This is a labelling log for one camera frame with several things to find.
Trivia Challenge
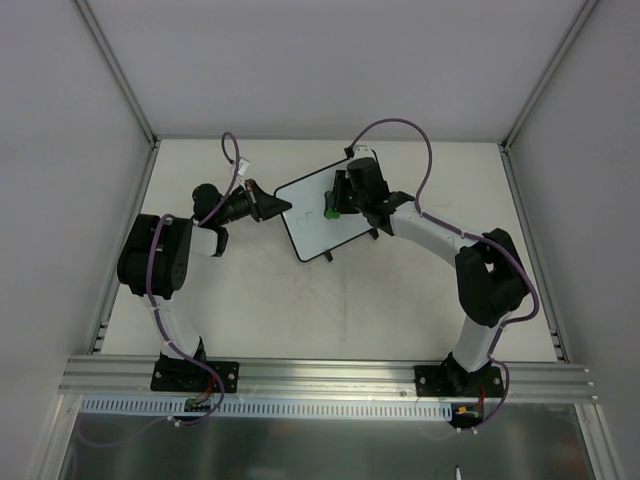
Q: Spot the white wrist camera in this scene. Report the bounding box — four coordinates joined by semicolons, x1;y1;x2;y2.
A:
344;144;378;161
230;157;250;177

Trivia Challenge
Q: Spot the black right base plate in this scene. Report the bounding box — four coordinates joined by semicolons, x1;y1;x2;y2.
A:
414;365;504;398

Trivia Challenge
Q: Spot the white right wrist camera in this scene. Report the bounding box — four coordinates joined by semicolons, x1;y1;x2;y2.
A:
344;144;378;161

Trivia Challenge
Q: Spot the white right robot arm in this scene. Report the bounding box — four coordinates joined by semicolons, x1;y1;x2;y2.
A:
325;152;534;397

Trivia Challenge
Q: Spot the aluminium frame post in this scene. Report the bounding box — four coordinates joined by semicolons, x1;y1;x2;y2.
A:
500;0;601;151
71;0;157;147

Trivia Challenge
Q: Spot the right aluminium frame post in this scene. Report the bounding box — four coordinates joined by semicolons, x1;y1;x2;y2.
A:
500;0;601;151

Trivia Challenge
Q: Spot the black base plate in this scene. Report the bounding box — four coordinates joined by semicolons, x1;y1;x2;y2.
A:
150;355;240;394
414;365;504;398

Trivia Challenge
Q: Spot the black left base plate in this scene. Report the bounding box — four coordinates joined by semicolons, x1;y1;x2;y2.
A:
150;355;240;394

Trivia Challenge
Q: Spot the small black-framed whiteboard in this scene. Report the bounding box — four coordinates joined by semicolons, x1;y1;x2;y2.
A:
273;158;386;263

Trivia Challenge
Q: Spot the white slotted cable duct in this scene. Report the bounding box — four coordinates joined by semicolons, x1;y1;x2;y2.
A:
79;395;453;422

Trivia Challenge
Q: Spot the aluminium mounting rail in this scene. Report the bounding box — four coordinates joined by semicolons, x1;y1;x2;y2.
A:
58;355;599;404

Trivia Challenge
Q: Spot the green whiteboard eraser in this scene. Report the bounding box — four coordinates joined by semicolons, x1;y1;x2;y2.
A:
324;191;341;220

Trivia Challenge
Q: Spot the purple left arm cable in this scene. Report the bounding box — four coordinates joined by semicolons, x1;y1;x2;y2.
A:
74;130;249;448

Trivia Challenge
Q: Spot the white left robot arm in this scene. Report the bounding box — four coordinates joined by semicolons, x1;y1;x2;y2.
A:
117;179;292;390

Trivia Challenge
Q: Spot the left aluminium frame post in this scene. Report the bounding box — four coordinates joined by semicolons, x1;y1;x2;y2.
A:
71;0;157;147

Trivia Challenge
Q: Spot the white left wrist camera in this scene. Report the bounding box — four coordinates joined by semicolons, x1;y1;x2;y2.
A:
230;157;250;177

